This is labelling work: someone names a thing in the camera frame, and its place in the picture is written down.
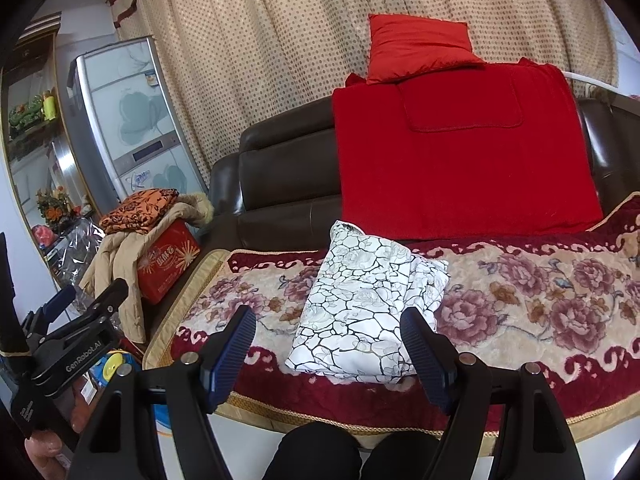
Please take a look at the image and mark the orange black patterned cloth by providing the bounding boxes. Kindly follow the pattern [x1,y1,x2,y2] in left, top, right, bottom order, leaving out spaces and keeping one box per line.
[99,188,181,235]

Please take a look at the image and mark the wooden display cabinet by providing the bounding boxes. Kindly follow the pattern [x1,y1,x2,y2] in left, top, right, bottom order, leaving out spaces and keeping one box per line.
[0,15,101,261]

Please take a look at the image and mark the dark brown leather sofa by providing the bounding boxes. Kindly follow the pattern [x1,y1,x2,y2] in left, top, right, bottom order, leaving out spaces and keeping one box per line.
[207,95,640,256]

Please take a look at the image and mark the white black crackle-print coat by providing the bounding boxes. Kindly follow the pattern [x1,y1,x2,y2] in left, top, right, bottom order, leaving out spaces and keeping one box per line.
[285,220,450,386]

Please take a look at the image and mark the silver standing air conditioner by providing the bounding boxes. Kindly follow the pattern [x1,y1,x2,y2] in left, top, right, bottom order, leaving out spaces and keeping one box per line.
[67,35,210,203]

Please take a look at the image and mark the blue yellow plastic toy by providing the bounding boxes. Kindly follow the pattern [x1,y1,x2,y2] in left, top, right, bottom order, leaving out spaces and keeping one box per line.
[90,349,173,433]

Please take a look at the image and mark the clear plastic wrap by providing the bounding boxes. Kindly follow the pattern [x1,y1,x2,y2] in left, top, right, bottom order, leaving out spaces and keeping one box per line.
[47,215,108,311]

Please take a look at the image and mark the floral red beige sofa cover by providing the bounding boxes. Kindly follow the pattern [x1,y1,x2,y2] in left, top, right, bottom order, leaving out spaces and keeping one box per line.
[142,192,640,458]

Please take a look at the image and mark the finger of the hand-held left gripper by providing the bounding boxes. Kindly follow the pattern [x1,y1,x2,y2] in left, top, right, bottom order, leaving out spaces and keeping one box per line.
[79,278,130,327]
[36,285,78,333]

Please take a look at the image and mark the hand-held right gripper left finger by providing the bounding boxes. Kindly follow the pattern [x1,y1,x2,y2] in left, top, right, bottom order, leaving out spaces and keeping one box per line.
[67,305,257,480]

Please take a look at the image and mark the red cardboard box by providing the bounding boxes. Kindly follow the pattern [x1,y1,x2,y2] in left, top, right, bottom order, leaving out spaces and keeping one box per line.
[136,220,202,305]

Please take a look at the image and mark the beige padded jacket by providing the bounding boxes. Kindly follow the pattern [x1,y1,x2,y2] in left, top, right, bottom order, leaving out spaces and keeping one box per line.
[79,192,215,343]

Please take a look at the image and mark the white ledge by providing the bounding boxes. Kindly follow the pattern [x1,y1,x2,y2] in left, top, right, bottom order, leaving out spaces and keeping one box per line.
[565,71,640,106]

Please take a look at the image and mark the person's black pants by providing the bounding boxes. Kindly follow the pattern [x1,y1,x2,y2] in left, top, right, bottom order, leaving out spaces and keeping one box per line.
[262,421,451,480]

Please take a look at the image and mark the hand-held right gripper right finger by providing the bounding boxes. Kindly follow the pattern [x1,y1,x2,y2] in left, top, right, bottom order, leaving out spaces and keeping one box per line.
[400,306,587,480]

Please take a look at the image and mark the person's left hand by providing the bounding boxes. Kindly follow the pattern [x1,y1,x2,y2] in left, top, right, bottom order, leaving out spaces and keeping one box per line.
[25,394,95,480]

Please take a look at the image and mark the small red pillow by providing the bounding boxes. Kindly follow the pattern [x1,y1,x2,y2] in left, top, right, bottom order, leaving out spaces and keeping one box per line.
[366,13,486,85]

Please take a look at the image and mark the large red blanket cushion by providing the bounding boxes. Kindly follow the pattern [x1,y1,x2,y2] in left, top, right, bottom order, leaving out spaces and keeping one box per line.
[332,57,604,241]

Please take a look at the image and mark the green ornament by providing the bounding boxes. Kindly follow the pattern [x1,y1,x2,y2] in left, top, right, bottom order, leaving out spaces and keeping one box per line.
[7,97,46,133]

